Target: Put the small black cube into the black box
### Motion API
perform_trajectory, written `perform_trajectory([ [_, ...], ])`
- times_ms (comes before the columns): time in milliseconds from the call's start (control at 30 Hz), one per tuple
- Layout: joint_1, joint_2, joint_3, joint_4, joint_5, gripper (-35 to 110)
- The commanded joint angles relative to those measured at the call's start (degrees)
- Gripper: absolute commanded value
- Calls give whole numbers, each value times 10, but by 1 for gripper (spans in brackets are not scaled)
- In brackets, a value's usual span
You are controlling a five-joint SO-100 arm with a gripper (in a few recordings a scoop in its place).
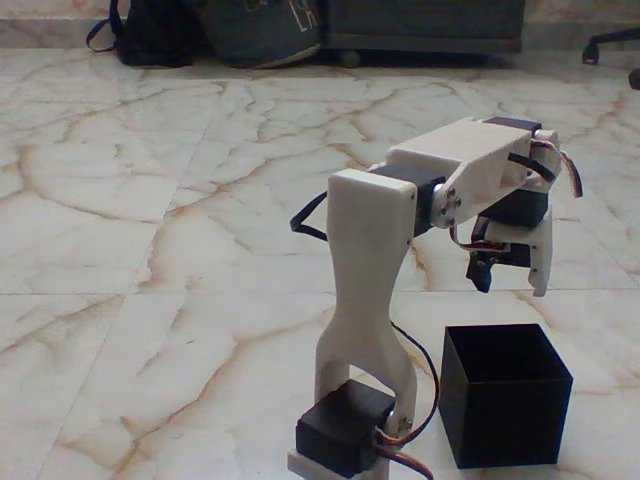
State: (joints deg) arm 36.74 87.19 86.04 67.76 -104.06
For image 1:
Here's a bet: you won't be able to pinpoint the red brown servo wires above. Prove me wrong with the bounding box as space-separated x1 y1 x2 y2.
375 322 444 480

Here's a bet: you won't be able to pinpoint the black box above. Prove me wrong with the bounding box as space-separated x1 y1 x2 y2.
437 323 574 471

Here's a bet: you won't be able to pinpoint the small black cube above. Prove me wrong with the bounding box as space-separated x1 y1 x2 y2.
465 251 495 294

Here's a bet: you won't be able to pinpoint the black office chair base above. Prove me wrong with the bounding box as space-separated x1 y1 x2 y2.
581 27 640 90

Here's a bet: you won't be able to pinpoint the black backpack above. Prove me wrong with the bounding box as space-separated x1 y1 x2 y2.
85 0 211 68

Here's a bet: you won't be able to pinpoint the dark grey low cabinet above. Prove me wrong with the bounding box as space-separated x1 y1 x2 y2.
319 0 524 68

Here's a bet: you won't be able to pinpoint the black flat cable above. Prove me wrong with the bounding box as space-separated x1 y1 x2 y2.
289 192 332 243

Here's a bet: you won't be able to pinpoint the grey fabric bag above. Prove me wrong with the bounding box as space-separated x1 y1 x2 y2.
192 0 324 70

